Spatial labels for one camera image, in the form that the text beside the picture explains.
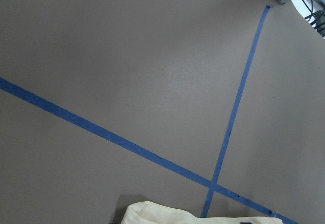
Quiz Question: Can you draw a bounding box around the cream long-sleeve printed shirt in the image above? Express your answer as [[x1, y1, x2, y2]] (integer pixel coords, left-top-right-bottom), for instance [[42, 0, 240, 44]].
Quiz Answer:
[[121, 201, 283, 224]]

